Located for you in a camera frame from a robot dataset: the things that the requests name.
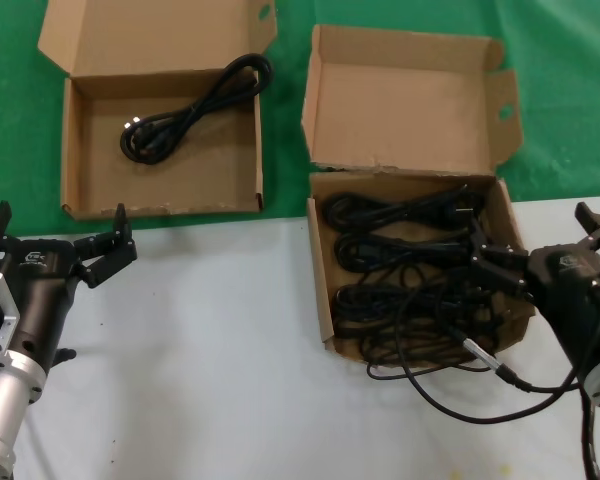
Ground thin black cable silver connector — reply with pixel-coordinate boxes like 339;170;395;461
367;319;600;480

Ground cardboard box with intact lid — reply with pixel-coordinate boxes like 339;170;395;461
37;0;279;221

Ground cardboard box with torn lid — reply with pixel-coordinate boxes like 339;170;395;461
299;23;538;362

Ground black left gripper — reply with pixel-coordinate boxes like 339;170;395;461
0;200;140;365

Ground black power cable bundle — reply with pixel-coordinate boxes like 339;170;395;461
118;52;275;167
333;230;479;276
331;282;481;362
323;183;486;234

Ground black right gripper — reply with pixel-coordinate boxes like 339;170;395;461
469;201;600;377

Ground green cloth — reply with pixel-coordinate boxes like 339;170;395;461
0;0;600;239

